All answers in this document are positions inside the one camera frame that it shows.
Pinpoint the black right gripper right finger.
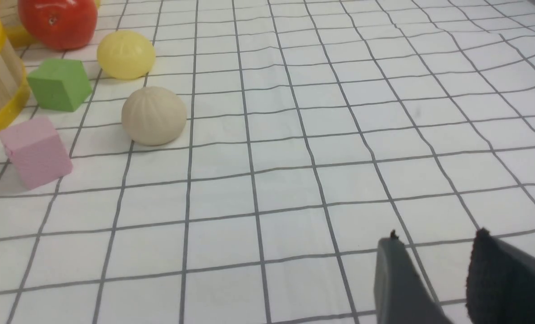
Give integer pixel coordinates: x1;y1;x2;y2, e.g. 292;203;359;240
467;229;535;324

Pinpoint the white grid tablecloth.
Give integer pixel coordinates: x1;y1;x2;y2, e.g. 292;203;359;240
0;0;535;324

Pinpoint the beige bun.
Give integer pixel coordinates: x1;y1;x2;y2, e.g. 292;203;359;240
121;86;187;146

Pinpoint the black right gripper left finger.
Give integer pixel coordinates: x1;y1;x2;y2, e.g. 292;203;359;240
374;230;451;324

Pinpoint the green foam cube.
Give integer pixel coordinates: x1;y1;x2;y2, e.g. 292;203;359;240
27;58;92;112

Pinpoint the red apple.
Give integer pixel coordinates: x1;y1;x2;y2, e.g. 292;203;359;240
17;0;98;51

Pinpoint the yellow bun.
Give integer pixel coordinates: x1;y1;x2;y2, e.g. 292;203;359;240
96;30;156;80

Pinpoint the bamboo steamer lid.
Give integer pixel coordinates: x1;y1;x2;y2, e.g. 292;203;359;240
0;0;37;48

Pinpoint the pink foam cube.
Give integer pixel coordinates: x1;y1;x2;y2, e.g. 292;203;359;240
0;116;73;189

